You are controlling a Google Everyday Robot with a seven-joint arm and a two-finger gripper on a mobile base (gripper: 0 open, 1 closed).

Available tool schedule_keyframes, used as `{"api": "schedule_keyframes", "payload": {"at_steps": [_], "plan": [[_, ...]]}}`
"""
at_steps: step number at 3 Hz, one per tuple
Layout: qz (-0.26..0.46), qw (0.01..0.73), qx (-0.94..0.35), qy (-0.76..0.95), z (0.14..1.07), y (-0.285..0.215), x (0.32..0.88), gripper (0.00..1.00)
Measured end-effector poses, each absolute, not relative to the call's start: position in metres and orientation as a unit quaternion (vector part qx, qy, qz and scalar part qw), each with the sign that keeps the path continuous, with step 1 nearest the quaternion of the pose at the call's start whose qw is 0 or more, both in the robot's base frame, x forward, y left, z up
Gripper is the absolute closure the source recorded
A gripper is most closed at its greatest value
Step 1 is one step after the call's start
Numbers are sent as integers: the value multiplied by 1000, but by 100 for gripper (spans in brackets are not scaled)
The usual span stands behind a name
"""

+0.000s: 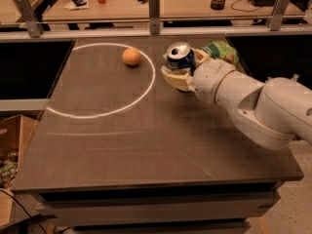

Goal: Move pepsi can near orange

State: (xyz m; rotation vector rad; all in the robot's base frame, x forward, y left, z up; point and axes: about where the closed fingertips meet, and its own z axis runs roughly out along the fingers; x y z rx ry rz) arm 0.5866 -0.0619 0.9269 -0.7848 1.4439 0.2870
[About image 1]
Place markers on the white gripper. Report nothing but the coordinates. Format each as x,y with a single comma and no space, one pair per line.
211,77

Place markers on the blue pepsi can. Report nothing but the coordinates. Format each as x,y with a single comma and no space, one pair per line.
180,55

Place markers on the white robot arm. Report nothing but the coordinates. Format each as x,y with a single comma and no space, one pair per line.
271,114

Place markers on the green snack bag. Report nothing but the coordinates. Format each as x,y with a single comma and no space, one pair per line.
221,50

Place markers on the orange fruit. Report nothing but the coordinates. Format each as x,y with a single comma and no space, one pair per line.
131,56

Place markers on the black mesh pen cup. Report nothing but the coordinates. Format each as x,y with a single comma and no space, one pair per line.
218,4

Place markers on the wooden back desk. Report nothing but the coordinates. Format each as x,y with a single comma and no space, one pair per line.
169,10

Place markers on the grey drawer cabinet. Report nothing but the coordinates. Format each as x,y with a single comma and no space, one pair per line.
159,205

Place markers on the cardboard box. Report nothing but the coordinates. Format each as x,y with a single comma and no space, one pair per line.
15,134

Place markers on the middle metal bracket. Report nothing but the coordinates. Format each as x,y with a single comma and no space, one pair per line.
154,16

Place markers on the metal bracket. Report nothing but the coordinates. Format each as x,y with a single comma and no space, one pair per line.
154,16
274,22
33,26

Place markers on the right metal bracket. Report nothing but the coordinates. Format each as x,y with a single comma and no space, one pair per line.
274,22

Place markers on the left metal bracket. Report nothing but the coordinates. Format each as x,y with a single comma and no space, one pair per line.
33,26

